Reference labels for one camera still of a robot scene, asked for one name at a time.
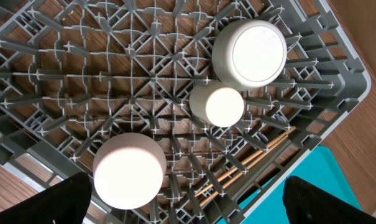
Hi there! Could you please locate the grey bowl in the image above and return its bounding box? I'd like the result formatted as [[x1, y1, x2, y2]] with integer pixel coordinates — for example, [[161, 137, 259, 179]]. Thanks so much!
[[212, 19, 287, 90]]

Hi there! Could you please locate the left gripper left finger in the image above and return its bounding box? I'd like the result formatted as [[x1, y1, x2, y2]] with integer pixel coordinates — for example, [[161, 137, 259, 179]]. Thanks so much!
[[0, 172, 92, 224]]

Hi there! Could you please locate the white plastic cup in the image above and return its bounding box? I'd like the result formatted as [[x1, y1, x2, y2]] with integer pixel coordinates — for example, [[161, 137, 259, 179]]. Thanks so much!
[[189, 82, 244, 128]]

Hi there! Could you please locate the wooden chopstick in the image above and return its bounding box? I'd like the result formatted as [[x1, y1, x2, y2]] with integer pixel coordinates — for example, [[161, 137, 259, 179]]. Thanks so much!
[[195, 126, 296, 197], [200, 135, 288, 207]]

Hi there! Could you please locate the grey dishwasher rack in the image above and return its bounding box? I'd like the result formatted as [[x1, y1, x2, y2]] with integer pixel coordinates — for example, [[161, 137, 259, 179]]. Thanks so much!
[[0, 1, 371, 223]]

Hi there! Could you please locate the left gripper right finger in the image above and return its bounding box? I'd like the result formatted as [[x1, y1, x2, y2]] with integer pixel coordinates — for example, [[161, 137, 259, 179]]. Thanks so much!
[[283, 175, 376, 224]]

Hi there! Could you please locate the teal plastic tray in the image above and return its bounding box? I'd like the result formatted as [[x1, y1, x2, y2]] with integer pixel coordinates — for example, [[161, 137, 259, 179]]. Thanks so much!
[[243, 146, 361, 224]]

